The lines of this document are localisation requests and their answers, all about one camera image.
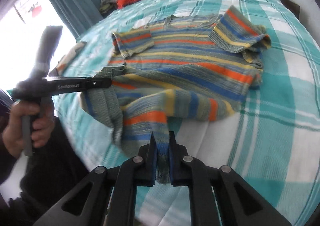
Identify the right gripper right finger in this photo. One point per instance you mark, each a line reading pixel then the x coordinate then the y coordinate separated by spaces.
pixel 218 196

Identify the small folded cloth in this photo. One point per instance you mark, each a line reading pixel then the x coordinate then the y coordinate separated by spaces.
pixel 67 59

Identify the person's left hand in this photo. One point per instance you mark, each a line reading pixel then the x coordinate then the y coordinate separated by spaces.
pixel 43 127

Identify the dark bedside table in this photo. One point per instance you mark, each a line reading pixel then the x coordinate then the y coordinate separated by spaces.
pixel 292 6

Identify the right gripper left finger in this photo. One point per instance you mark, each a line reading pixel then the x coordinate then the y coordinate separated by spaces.
pixel 106 196

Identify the striped knitted sweater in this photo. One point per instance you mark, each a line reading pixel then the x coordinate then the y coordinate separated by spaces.
pixel 199 67

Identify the teal plaid bedspread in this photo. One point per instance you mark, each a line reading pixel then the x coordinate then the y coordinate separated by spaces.
pixel 271 141

